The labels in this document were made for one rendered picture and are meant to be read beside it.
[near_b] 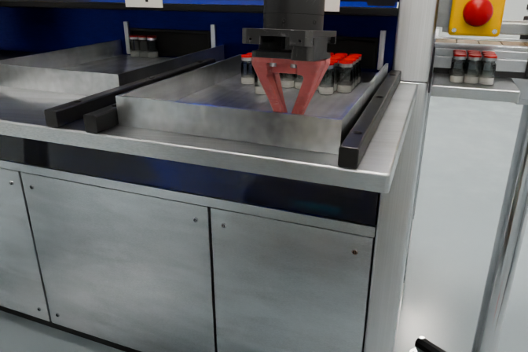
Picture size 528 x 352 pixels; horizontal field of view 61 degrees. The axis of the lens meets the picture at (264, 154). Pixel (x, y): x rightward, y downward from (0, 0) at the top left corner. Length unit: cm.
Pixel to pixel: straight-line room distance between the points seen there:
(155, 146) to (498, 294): 84
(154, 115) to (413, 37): 44
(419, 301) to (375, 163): 133
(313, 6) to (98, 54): 68
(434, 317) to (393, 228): 83
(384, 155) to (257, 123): 13
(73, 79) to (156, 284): 63
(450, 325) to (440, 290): 18
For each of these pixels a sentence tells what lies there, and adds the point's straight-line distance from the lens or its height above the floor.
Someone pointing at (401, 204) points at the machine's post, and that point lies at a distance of 86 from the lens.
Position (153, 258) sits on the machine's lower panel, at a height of 41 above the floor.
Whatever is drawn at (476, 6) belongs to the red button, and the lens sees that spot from 74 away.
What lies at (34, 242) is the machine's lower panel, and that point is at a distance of 142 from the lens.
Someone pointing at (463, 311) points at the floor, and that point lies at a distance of 174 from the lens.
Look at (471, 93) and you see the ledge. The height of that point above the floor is 87.
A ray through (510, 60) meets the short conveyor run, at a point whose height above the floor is 91.
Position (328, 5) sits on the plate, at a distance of 79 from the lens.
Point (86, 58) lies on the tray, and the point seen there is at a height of 89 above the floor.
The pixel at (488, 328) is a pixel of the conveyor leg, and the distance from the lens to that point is 118.
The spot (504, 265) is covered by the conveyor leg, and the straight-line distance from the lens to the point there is 109.
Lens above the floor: 104
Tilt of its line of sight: 21 degrees down
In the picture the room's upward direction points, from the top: straight up
